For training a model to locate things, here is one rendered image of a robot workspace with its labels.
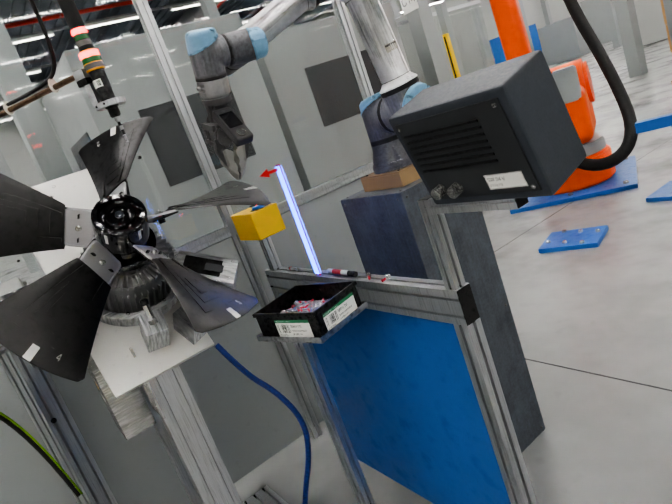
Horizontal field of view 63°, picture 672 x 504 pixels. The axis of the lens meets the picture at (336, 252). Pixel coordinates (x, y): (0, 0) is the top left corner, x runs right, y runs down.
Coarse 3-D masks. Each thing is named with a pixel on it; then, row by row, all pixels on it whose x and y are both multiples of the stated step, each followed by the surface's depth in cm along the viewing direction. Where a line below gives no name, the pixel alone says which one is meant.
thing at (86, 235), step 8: (72, 208) 125; (72, 216) 126; (80, 216) 126; (88, 216) 126; (72, 224) 126; (80, 224) 127; (88, 224) 127; (64, 232) 126; (72, 232) 127; (80, 232) 127; (88, 232) 127; (64, 240) 127; (72, 240) 127; (80, 240) 128; (88, 240) 128
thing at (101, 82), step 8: (96, 72) 124; (104, 72) 125; (96, 80) 124; (104, 80) 124; (96, 88) 125; (104, 88) 124; (112, 88) 127; (104, 96) 125; (112, 96) 126; (112, 112) 126; (120, 112) 128
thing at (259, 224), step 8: (248, 208) 185; (264, 208) 172; (272, 208) 173; (232, 216) 181; (240, 216) 176; (248, 216) 171; (256, 216) 170; (264, 216) 172; (272, 216) 173; (280, 216) 175; (240, 224) 178; (248, 224) 173; (256, 224) 170; (264, 224) 172; (272, 224) 173; (280, 224) 175; (240, 232) 181; (248, 232) 176; (256, 232) 171; (264, 232) 172; (272, 232) 173
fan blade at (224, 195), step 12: (216, 192) 145; (228, 192) 141; (240, 192) 141; (252, 192) 141; (180, 204) 138; (192, 204) 133; (204, 204) 132; (216, 204) 132; (228, 204) 133; (240, 204) 134; (252, 204) 134; (264, 204) 135
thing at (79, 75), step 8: (80, 72) 125; (80, 80) 125; (88, 80) 125; (88, 88) 126; (96, 96) 126; (120, 96) 125; (96, 104) 124; (104, 104) 123; (112, 104) 125; (120, 104) 129
